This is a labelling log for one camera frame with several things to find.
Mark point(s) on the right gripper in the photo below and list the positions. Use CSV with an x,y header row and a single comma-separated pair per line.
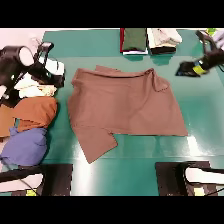
x,y
198,68

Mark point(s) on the black garment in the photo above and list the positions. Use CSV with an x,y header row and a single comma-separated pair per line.
x,y
163,50

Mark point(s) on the beige garment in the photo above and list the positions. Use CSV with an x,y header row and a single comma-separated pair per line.
x,y
164,36

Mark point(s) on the white garment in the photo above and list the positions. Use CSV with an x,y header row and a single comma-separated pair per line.
x,y
135,52

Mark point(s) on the green garment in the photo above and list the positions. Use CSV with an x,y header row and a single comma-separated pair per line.
x,y
134,39

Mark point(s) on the brown T-shirt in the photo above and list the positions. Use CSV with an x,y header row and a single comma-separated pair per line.
x,y
126,103

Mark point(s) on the red garment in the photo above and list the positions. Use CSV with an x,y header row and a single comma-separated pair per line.
x,y
121,40

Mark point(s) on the cream garment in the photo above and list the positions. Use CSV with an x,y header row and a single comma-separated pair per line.
x,y
36,90

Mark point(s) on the orange garment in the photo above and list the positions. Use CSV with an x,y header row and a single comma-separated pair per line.
x,y
35,111

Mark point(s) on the blue garment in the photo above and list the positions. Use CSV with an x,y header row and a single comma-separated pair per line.
x,y
25,148

